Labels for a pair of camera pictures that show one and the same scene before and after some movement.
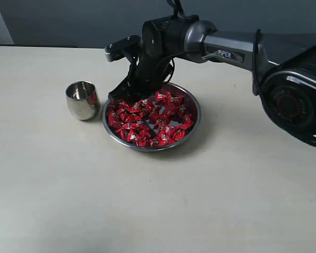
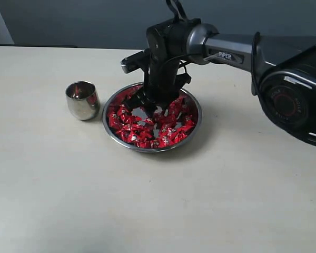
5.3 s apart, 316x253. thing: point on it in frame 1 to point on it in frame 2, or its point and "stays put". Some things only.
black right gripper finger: x=120 y=90 to x=137 y=98
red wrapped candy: x=165 y=138 stays put
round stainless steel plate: x=169 y=119 stays put
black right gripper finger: x=136 y=96 to x=150 y=106
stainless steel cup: x=82 y=100 stays put
